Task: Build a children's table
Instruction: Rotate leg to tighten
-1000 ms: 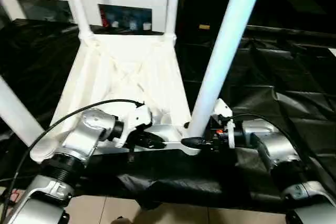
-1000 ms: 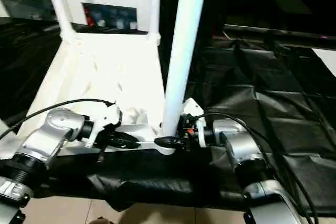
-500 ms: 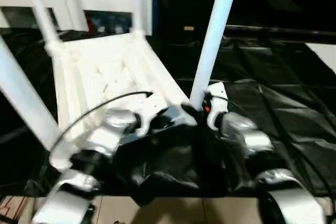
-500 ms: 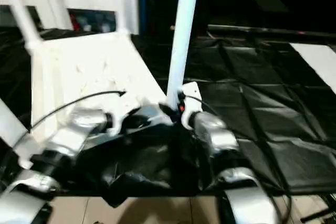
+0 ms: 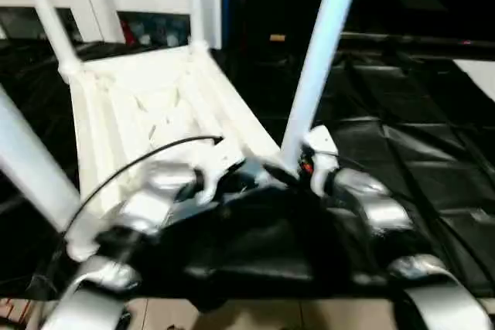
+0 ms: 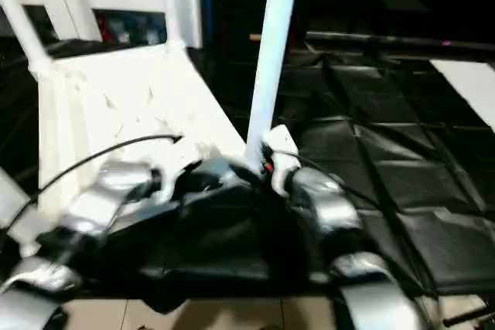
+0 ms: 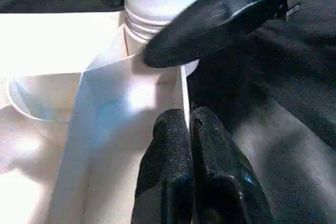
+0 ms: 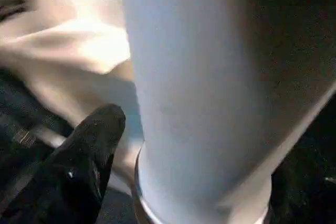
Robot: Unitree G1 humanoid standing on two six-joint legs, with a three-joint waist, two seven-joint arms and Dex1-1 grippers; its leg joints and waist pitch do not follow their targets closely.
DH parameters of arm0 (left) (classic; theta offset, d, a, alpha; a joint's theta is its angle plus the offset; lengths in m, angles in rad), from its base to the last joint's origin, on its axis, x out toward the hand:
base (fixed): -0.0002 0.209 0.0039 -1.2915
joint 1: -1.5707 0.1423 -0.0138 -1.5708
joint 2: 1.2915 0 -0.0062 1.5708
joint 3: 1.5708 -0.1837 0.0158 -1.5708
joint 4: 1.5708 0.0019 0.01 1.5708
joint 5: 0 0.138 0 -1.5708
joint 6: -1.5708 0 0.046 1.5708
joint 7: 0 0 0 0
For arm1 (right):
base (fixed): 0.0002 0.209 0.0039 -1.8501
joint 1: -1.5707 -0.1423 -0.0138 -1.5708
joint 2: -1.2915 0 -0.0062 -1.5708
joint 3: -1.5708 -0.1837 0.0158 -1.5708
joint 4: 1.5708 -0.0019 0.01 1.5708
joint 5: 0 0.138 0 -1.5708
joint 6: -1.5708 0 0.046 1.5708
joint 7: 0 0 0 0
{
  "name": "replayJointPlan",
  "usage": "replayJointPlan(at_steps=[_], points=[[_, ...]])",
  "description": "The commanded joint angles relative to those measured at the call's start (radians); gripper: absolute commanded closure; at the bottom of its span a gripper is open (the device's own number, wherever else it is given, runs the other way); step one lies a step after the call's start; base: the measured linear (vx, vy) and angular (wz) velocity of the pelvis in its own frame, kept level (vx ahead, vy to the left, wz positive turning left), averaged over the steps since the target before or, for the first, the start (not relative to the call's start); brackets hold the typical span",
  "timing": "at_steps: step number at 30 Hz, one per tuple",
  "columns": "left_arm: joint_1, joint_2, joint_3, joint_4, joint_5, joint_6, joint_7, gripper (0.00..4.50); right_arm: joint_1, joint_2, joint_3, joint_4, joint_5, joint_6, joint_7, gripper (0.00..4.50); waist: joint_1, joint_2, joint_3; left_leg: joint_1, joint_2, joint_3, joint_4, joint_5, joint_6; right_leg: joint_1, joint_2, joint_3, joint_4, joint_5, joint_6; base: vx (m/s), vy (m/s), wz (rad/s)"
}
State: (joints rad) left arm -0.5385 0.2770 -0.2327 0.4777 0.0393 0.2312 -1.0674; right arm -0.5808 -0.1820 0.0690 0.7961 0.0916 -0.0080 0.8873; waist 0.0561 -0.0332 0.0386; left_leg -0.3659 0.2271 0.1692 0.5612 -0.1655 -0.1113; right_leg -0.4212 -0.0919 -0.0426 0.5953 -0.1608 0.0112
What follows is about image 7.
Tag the white plastic table top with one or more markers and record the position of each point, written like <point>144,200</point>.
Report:
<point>52,45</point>

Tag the black mat cloth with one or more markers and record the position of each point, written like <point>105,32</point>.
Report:
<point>288,129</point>

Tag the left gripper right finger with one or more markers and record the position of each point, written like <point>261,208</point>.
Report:
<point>225,182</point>

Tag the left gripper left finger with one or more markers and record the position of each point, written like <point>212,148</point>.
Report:
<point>168,169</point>

